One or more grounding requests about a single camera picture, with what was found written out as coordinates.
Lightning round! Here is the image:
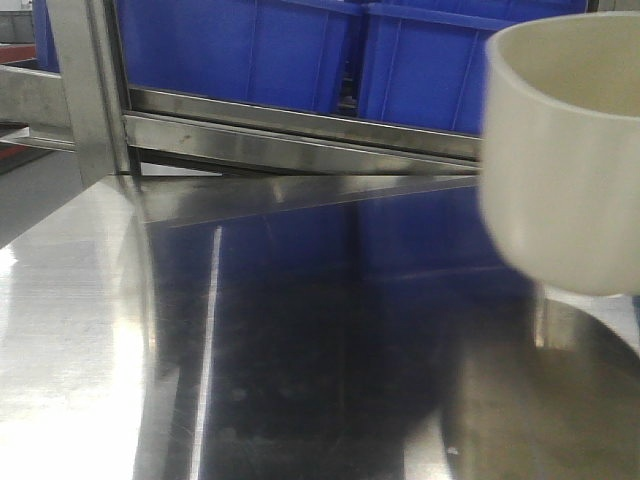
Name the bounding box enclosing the left blue storage crate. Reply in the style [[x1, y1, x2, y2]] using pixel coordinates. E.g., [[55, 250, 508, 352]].
[[116, 1, 362, 114]]

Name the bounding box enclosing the blue storage crate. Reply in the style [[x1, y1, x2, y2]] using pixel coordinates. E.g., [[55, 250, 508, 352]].
[[357, 1, 588, 135], [116, 1, 362, 114]]

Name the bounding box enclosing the right blue storage crate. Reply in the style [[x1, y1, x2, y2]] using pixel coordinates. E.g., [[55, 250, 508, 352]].
[[357, 1, 588, 135]]

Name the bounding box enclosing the stainless steel shelf frame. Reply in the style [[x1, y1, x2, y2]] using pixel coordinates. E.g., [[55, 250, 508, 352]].
[[1, 1, 480, 184]]

